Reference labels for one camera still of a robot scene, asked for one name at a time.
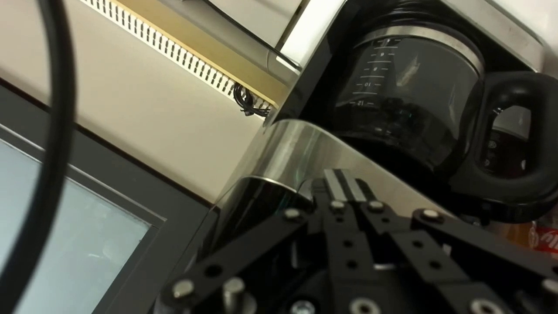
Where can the wooden radiator cover with grille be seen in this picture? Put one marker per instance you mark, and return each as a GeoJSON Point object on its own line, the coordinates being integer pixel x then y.
{"type": "Point", "coordinates": [192, 44]}

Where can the black steel coffee machine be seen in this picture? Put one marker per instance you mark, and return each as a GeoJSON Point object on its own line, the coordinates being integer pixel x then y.
{"type": "Point", "coordinates": [289, 154]}

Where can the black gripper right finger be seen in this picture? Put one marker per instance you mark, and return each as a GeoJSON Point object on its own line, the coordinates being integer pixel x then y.
{"type": "Point", "coordinates": [441, 244]}

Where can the dark framed window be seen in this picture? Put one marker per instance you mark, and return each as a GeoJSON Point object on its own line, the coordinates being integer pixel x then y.
{"type": "Point", "coordinates": [87, 244]}

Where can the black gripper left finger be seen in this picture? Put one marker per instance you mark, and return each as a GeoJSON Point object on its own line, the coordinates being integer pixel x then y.
{"type": "Point", "coordinates": [337, 244]}

